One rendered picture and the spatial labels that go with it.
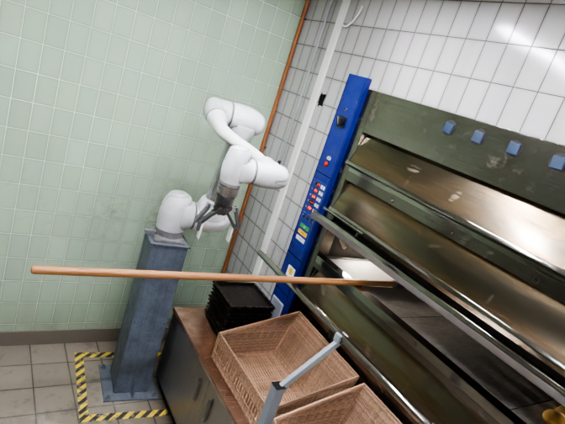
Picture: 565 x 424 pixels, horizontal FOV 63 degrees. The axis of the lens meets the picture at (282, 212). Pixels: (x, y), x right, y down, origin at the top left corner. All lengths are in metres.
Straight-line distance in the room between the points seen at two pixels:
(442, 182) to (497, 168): 0.25
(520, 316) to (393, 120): 1.04
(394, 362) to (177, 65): 1.97
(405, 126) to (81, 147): 1.76
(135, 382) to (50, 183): 1.24
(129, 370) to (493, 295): 2.05
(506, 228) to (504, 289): 0.22
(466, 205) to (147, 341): 1.90
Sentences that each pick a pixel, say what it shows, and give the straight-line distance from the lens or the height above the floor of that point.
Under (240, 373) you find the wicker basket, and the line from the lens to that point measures 2.27.
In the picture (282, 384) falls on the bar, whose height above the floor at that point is 0.96.
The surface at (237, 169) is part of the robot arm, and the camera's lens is 1.84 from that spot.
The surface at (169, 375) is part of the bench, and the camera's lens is 2.92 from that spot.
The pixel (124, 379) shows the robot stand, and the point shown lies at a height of 0.11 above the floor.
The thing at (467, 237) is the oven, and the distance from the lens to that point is 1.94.
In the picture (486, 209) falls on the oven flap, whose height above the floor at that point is 1.80.
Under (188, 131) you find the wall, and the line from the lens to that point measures 2.95.
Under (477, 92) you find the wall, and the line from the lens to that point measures 2.05.
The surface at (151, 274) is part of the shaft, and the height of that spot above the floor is 1.19.
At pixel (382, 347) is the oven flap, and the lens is 2.24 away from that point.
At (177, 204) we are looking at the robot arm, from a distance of 2.52.
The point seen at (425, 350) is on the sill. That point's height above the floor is 1.17.
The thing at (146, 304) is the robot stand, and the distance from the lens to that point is 2.74.
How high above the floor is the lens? 2.01
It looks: 15 degrees down
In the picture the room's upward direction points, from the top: 19 degrees clockwise
